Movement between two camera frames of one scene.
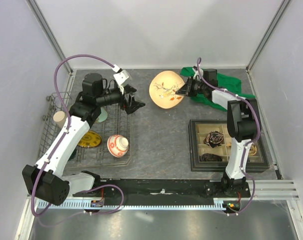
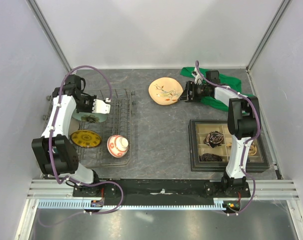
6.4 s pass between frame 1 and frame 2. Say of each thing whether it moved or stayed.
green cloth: stayed
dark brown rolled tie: stayed
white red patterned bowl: stayed
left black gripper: moved
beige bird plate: moved
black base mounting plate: stayed
